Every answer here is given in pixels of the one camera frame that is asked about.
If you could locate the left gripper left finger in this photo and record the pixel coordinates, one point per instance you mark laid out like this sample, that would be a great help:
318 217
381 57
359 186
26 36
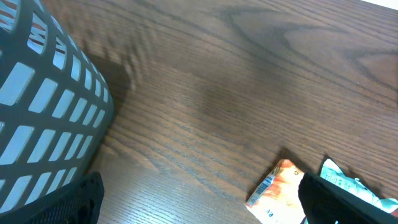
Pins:
78 202

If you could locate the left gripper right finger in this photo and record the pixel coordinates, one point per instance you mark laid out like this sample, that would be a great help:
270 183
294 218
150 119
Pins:
326 203

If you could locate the teal snack packet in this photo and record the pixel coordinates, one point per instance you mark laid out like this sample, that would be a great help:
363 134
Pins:
332 173

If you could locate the small orange snack packet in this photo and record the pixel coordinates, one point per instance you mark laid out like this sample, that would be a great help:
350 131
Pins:
276 198

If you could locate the grey plastic mesh basket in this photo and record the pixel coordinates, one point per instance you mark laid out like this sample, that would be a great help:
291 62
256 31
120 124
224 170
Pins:
55 105

